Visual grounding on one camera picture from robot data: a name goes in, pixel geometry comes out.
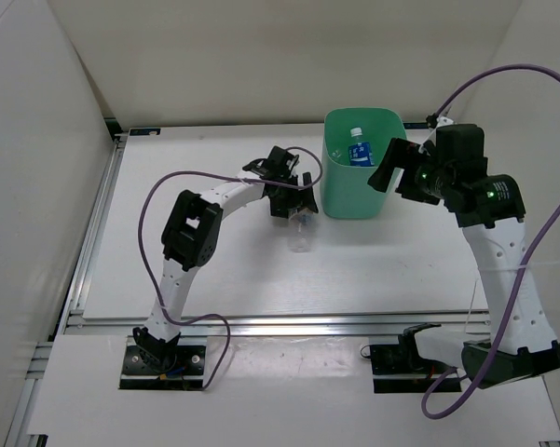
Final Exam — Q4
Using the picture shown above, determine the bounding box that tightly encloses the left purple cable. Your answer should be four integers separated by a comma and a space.
137, 146, 325, 391

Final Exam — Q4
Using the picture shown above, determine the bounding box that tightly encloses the white label plastic bottle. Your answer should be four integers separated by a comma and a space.
287, 209, 316, 253

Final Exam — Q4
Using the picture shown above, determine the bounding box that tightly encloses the green plastic bin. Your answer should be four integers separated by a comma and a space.
320, 107, 406, 219

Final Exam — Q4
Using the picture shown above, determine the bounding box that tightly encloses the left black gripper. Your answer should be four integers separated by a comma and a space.
267, 171, 316, 219

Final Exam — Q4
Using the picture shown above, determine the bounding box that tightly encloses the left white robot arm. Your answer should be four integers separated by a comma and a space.
132, 146, 321, 374

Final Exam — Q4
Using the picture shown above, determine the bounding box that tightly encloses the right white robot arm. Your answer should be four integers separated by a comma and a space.
368, 124, 560, 389

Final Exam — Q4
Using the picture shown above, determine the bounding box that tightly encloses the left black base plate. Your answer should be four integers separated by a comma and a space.
118, 339, 207, 391

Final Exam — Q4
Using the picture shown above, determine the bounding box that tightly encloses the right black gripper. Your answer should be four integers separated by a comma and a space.
367, 139, 454, 206

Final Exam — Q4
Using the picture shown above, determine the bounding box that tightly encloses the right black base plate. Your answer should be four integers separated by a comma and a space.
360, 345, 448, 395

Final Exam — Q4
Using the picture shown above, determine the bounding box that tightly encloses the blue label plastic bottle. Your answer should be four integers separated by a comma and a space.
348, 128, 375, 168

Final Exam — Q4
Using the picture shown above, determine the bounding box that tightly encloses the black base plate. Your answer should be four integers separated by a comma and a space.
360, 345, 448, 395
118, 339, 207, 391

